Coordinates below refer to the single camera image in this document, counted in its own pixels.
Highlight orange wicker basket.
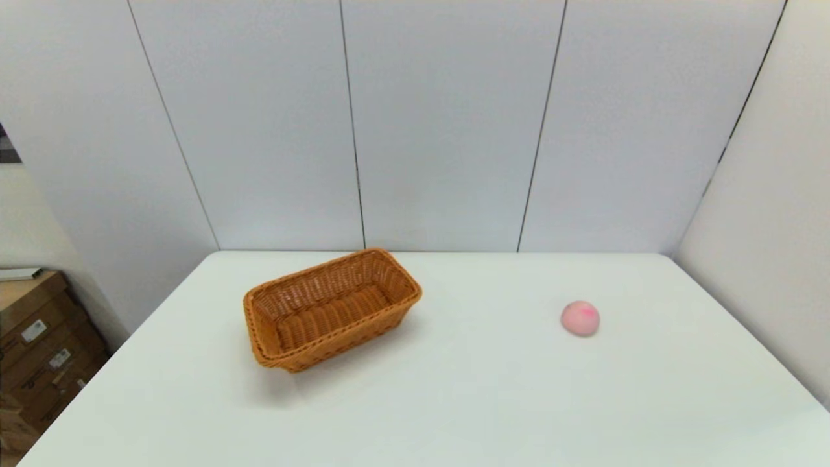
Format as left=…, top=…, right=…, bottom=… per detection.
left=243, top=248, right=423, bottom=373

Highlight pink peach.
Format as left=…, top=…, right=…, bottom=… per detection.
left=561, top=300, right=600, bottom=337

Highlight brown cardboard box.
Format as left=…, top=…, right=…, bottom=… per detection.
left=0, top=271, right=71, bottom=338
left=0, top=302, right=98, bottom=393
left=0, top=347, right=111, bottom=434

